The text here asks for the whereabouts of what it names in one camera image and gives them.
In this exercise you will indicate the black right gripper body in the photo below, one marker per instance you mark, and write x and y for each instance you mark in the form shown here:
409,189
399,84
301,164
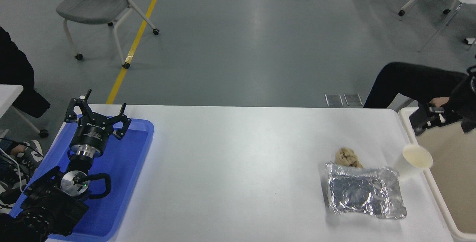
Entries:
424,120

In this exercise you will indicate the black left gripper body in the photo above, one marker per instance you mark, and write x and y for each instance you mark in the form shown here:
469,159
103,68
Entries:
93,132

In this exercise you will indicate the white paper cup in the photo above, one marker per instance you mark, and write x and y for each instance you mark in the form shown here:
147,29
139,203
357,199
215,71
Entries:
414,160

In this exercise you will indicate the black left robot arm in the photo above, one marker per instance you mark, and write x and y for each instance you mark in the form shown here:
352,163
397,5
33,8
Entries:
55,205

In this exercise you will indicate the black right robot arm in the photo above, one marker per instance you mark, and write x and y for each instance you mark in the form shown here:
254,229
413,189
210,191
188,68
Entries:
465,100

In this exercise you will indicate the person's hand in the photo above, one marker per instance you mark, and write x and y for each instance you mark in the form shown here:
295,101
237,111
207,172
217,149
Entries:
440,102

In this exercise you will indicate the person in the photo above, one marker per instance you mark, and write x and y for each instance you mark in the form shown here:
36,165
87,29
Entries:
15,71
409,82

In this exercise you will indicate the blue plastic tray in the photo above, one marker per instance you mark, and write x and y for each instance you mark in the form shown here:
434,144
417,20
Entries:
126,167

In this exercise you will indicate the large pale bin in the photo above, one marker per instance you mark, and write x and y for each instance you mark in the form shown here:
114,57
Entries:
453,167

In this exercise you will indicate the person's shoe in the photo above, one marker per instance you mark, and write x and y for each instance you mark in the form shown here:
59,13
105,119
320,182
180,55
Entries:
35,154
11,184

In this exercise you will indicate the small white table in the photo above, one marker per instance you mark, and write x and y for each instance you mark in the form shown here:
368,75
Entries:
9,97

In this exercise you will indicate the metal floor plate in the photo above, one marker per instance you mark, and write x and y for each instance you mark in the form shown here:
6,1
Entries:
353,99
334,100

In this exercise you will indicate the crumpled silver foil tray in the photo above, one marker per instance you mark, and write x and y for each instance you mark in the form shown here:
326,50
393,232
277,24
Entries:
362,192

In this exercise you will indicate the grey chair with casters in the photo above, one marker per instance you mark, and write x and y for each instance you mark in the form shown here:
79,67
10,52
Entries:
93,4

